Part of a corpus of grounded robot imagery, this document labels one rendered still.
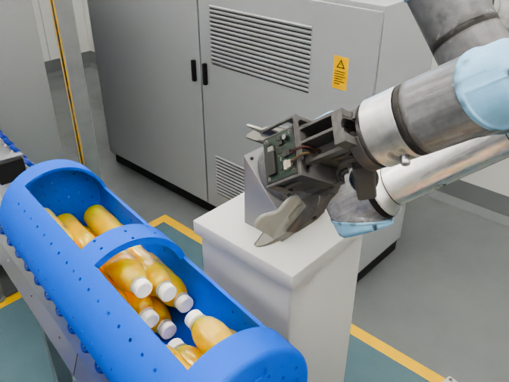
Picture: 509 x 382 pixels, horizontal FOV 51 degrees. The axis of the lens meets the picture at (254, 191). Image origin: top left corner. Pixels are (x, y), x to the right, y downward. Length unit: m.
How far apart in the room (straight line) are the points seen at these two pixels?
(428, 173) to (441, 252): 2.27
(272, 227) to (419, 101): 0.23
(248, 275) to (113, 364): 0.41
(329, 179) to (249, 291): 0.76
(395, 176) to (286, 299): 0.38
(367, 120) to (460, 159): 0.49
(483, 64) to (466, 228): 3.07
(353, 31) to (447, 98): 1.81
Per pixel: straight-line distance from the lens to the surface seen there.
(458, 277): 3.12
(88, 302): 1.10
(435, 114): 0.50
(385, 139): 0.52
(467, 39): 0.60
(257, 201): 1.24
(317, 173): 0.57
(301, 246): 1.23
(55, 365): 2.05
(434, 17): 0.62
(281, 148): 0.58
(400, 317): 2.79
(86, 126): 2.14
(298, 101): 2.56
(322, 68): 2.43
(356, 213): 1.07
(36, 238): 1.31
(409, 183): 1.03
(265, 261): 1.19
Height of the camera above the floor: 1.89
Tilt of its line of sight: 31 degrees down
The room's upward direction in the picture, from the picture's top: straight up
